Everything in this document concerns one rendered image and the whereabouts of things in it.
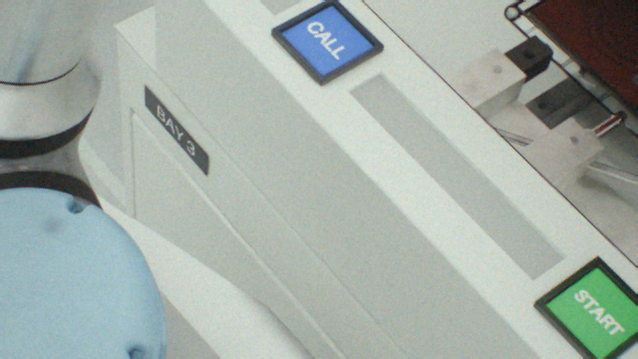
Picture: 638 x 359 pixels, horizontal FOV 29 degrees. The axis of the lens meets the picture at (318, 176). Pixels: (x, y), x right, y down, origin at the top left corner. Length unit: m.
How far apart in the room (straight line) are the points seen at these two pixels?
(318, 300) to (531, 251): 0.23
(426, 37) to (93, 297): 0.57
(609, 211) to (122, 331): 0.46
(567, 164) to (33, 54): 0.44
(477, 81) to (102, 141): 1.14
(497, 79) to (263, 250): 0.24
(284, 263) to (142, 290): 0.44
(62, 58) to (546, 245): 0.35
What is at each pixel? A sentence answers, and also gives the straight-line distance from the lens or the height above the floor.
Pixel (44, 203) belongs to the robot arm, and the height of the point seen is 1.13.
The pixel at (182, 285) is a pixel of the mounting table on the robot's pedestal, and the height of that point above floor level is 0.82.
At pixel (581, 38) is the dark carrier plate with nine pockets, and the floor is 0.90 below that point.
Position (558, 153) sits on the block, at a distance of 0.90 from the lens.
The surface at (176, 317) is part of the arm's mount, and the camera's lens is 0.81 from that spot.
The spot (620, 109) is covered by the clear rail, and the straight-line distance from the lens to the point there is 0.95.
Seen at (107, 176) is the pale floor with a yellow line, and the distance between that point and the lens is 1.95.
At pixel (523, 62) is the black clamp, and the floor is 0.90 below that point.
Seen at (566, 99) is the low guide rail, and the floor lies 0.85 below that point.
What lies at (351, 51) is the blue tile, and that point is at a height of 0.96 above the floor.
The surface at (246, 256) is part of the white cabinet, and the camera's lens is 1.04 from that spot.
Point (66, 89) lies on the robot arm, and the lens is 0.61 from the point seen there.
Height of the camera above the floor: 1.61
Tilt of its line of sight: 55 degrees down
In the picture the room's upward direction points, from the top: 10 degrees clockwise
